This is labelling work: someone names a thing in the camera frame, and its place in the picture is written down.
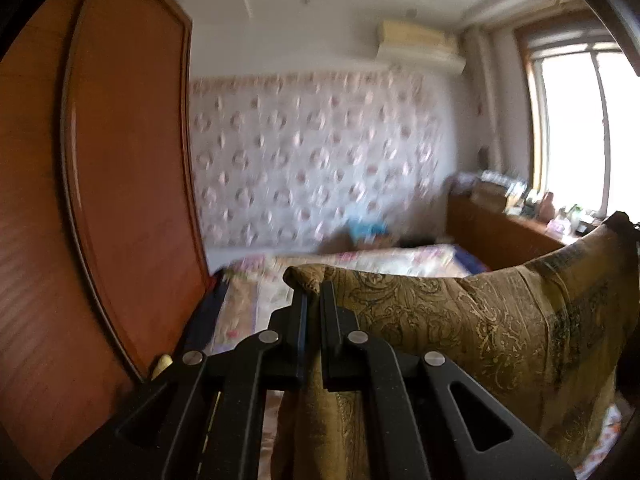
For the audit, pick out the window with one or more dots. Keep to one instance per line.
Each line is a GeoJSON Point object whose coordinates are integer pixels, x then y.
{"type": "Point", "coordinates": [575, 125]}

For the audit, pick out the golden patterned shirt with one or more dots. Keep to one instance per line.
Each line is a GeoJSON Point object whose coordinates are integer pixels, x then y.
{"type": "Point", "coordinates": [450, 320]}

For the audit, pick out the wooden wardrobe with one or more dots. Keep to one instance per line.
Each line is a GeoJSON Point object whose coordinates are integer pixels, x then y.
{"type": "Point", "coordinates": [125, 185]}

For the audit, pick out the pink bottle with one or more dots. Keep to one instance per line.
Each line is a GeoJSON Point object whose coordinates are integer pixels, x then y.
{"type": "Point", "coordinates": [547, 205]}

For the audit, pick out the pink tissue pack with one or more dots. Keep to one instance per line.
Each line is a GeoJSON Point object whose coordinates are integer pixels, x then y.
{"type": "Point", "coordinates": [559, 224]}

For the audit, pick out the wrapped pipe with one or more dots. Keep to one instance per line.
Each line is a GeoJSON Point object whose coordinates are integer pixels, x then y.
{"type": "Point", "coordinates": [482, 110]}

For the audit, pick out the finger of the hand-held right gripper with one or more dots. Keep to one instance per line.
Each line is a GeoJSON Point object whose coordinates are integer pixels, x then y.
{"type": "Point", "coordinates": [621, 219]}

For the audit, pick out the pile of books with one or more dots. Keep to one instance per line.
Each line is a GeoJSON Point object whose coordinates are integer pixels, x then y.
{"type": "Point", "coordinates": [490, 187]}

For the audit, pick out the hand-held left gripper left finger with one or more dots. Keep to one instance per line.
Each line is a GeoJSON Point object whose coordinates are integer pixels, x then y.
{"type": "Point", "coordinates": [295, 340]}

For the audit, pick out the orange-print sheet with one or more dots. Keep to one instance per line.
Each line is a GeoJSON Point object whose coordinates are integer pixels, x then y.
{"type": "Point", "coordinates": [605, 435]}

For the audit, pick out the wall air conditioner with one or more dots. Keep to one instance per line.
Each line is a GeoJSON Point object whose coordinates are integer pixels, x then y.
{"type": "Point", "coordinates": [420, 45]}

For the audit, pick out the floral bedsheet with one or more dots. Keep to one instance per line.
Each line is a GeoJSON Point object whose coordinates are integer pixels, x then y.
{"type": "Point", "coordinates": [250, 300]}

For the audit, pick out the wooden sideboard cabinet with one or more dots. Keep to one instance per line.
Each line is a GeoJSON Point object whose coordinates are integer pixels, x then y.
{"type": "Point", "coordinates": [500, 235]}

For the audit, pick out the yellow cloth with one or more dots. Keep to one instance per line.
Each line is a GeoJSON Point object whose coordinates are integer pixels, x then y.
{"type": "Point", "coordinates": [161, 367]}

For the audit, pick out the teal item on box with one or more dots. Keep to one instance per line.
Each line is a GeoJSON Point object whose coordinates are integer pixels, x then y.
{"type": "Point", "coordinates": [367, 232]}

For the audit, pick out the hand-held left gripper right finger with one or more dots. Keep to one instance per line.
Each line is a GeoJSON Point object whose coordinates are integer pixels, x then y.
{"type": "Point", "coordinates": [332, 340]}

